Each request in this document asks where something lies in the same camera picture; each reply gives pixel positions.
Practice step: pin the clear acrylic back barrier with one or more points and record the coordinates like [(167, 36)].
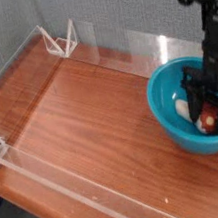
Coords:
[(128, 51)]

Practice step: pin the clear acrylic barrier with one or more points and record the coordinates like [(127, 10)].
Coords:
[(48, 190), (128, 51)]

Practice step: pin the blue plastic bowl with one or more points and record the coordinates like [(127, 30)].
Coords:
[(163, 90)]

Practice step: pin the clear acrylic corner bracket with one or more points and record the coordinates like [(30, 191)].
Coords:
[(60, 46)]

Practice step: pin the clear acrylic front barrier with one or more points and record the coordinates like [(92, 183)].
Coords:
[(48, 190)]

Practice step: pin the toy mushroom brown cap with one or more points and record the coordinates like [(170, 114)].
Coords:
[(206, 122)]

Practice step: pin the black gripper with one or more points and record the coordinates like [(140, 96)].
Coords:
[(199, 89)]

